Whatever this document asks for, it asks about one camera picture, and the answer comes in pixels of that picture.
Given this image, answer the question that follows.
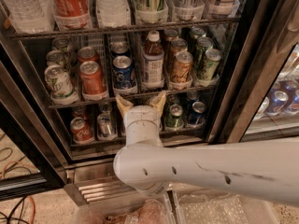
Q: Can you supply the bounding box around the clear plastic bin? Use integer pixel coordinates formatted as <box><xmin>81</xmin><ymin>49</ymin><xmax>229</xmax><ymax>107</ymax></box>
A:
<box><xmin>172</xmin><ymin>185</ymin><xmax>279</xmax><ymax>224</ymax></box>
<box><xmin>70</xmin><ymin>192</ymin><xmax>176</xmax><ymax>224</ymax></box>

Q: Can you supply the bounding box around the fridge left glass door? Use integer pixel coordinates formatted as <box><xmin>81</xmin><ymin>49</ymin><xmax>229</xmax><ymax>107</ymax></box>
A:
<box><xmin>0</xmin><ymin>40</ymin><xmax>67</xmax><ymax>201</ymax></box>

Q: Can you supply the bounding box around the bottom silver can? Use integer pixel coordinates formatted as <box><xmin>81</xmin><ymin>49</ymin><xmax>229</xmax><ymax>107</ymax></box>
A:
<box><xmin>97</xmin><ymin>113</ymin><xmax>116</xmax><ymax>138</ymax></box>

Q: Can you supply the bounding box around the bottom green can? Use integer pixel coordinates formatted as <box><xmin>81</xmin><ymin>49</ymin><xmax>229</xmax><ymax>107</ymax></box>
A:
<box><xmin>165</xmin><ymin>104</ymin><xmax>183</xmax><ymax>129</ymax></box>

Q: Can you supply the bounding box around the rear orange gold can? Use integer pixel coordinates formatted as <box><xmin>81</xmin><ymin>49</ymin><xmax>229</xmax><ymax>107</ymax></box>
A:
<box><xmin>163</xmin><ymin>29</ymin><xmax>180</xmax><ymax>61</ymax></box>

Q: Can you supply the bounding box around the blue pepsi can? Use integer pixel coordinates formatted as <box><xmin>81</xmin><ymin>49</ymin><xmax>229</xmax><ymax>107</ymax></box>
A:
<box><xmin>112</xmin><ymin>56</ymin><xmax>136</xmax><ymax>90</ymax></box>
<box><xmin>111</xmin><ymin>42</ymin><xmax>131</xmax><ymax>59</ymax></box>

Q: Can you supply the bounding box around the orange gold can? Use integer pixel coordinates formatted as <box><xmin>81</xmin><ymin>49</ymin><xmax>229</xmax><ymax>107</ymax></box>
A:
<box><xmin>163</xmin><ymin>29</ymin><xmax>180</xmax><ymax>61</ymax></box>
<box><xmin>166</xmin><ymin>38</ymin><xmax>188</xmax><ymax>73</ymax></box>
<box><xmin>170</xmin><ymin>51</ymin><xmax>193</xmax><ymax>83</ymax></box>

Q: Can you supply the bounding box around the wire fridge shelf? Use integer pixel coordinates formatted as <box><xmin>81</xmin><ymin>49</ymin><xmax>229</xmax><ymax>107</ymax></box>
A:
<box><xmin>48</xmin><ymin>85</ymin><xmax>217</xmax><ymax>109</ymax></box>
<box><xmin>7</xmin><ymin>17</ymin><xmax>240</xmax><ymax>40</ymax></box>

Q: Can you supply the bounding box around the rear red soda can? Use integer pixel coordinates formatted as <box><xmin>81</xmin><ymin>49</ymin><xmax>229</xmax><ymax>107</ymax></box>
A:
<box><xmin>78</xmin><ymin>47</ymin><xmax>100</xmax><ymax>63</ymax></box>

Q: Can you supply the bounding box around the fridge glass door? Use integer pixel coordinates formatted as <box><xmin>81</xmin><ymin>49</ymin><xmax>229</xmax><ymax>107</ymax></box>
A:
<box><xmin>205</xmin><ymin>0</ymin><xmax>299</xmax><ymax>144</ymax></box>
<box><xmin>0</xmin><ymin>40</ymin><xmax>67</xmax><ymax>201</ymax></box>

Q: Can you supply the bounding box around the front blue Pepsi can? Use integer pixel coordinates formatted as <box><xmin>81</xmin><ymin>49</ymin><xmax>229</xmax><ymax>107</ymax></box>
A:
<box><xmin>112</xmin><ymin>56</ymin><xmax>136</xmax><ymax>90</ymax></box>

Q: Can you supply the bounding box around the steel fridge bottom grille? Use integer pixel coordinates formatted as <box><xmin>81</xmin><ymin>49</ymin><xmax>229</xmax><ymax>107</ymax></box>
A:
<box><xmin>64</xmin><ymin>159</ymin><xmax>135</xmax><ymax>206</ymax></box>

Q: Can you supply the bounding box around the right clear plastic bin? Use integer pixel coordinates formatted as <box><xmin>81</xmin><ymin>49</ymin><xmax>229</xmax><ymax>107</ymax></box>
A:
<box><xmin>172</xmin><ymin>185</ymin><xmax>279</xmax><ymax>224</ymax></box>

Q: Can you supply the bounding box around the tea bottle with white cap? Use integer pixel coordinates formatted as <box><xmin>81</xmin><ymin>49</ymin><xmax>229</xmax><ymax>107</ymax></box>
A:
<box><xmin>142</xmin><ymin>30</ymin><xmax>164</xmax><ymax>89</ymax></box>

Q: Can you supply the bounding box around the left clear plastic bin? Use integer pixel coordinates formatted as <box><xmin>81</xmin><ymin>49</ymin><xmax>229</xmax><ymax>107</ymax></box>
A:
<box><xmin>70</xmin><ymin>192</ymin><xmax>176</xmax><ymax>224</ymax></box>

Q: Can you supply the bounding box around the black cable on floor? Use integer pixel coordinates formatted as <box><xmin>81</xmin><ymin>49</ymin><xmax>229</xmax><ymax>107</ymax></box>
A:
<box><xmin>0</xmin><ymin>196</ymin><xmax>31</xmax><ymax>224</ymax></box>

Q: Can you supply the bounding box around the bottom red soda can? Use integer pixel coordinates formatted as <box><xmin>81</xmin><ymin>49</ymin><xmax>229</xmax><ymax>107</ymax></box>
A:
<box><xmin>70</xmin><ymin>117</ymin><xmax>93</xmax><ymax>142</ymax></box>

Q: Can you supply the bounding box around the bottom blue can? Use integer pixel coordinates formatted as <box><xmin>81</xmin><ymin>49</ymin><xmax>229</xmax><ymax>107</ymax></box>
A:
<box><xmin>187</xmin><ymin>102</ymin><xmax>206</xmax><ymax>125</ymax></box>

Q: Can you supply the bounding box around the front red soda can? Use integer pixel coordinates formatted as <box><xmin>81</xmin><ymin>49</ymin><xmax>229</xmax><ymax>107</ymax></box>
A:
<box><xmin>79</xmin><ymin>61</ymin><xmax>107</xmax><ymax>95</ymax></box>

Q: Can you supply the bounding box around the rear blue Pepsi can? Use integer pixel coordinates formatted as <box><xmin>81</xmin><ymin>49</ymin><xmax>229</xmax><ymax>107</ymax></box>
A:
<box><xmin>111</xmin><ymin>42</ymin><xmax>131</xmax><ymax>59</ymax></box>

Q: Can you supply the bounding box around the orange cable on floor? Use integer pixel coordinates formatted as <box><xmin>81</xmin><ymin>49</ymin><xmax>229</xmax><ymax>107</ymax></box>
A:
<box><xmin>0</xmin><ymin>161</ymin><xmax>36</xmax><ymax>224</ymax></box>

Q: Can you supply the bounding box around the rear green can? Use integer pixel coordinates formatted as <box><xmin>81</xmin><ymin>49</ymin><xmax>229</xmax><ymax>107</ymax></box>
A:
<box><xmin>189</xmin><ymin>26</ymin><xmax>206</xmax><ymax>46</ymax></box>

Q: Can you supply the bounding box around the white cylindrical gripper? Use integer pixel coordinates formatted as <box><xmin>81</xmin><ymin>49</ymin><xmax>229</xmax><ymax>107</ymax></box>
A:
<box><xmin>115</xmin><ymin>91</ymin><xmax>166</xmax><ymax>147</ymax></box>

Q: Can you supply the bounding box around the rear white 7up can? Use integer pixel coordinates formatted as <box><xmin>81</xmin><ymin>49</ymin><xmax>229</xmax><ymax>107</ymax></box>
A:
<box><xmin>52</xmin><ymin>37</ymin><xmax>76</xmax><ymax>63</ymax></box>

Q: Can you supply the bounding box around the front orange gold can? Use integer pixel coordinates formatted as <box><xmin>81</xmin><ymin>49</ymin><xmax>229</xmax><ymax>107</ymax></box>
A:
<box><xmin>170</xmin><ymin>51</ymin><xmax>193</xmax><ymax>83</ymax></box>

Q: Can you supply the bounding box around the upper wire fridge shelf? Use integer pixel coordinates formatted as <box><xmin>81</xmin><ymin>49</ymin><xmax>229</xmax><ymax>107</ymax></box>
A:
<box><xmin>7</xmin><ymin>17</ymin><xmax>240</xmax><ymax>40</ymax></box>

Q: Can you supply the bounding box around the red Coca-Cola bottle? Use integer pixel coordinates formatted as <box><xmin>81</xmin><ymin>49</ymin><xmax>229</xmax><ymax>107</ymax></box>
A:
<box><xmin>53</xmin><ymin>0</ymin><xmax>93</xmax><ymax>31</ymax></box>

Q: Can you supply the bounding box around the tall green striped can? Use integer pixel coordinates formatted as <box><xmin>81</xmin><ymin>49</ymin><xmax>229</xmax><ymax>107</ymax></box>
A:
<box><xmin>135</xmin><ymin>0</ymin><xmax>164</xmax><ymax>23</ymax></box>

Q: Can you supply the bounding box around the middle orange gold can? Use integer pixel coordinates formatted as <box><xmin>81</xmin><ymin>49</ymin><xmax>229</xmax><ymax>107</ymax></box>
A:
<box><xmin>166</xmin><ymin>38</ymin><xmax>188</xmax><ymax>73</ymax></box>

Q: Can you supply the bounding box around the clear water bottle top left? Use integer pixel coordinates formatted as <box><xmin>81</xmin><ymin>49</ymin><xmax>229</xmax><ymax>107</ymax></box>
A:
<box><xmin>3</xmin><ymin>0</ymin><xmax>55</xmax><ymax>34</ymax></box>

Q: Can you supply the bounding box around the middle white 7up can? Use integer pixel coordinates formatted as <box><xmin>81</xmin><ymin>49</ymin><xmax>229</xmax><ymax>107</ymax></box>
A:
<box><xmin>46</xmin><ymin>50</ymin><xmax>66</xmax><ymax>68</ymax></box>

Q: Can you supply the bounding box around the red soda can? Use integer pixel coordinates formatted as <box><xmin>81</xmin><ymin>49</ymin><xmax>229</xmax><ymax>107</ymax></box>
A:
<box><xmin>70</xmin><ymin>117</ymin><xmax>93</xmax><ymax>142</ymax></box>
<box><xmin>79</xmin><ymin>61</ymin><xmax>107</xmax><ymax>95</ymax></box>
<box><xmin>78</xmin><ymin>47</ymin><xmax>100</xmax><ymax>63</ymax></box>

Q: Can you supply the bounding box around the middle wire fridge shelf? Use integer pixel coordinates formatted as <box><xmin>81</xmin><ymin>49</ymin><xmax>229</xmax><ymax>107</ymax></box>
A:
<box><xmin>48</xmin><ymin>85</ymin><xmax>217</xmax><ymax>109</ymax></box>

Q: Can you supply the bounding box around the tall silver striped can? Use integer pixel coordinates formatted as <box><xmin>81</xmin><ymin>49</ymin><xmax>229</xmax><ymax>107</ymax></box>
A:
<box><xmin>172</xmin><ymin>0</ymin><xmax>205</xmax><ymax>21</ymax></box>

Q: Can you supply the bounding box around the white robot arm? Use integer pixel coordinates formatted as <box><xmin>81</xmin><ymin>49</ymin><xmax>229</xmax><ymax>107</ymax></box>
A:
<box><xmin>113</xmin><ymin>91</ymin><xmax>299</xmax><ymax>206</ymax></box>

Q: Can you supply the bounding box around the fridge right glass door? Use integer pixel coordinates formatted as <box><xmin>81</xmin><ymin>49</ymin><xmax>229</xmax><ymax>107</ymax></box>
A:
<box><xmin>205</xmin><ymin>0</ymin><xmax>299</xmax><ymax>144</ymax></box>

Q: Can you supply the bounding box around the front white green 7up can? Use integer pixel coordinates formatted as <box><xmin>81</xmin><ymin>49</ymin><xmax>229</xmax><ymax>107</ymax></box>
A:
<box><xmin>44</xmin><ymin>65</ymin><xmax>75</xmax><ymax>99</ymax></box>

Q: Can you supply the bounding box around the middle green can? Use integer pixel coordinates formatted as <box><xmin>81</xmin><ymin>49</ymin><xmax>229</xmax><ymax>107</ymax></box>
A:
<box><xmin>193</xmin><ymin>36</ymin><xmax>214</xmax><ymax>71</ymax></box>

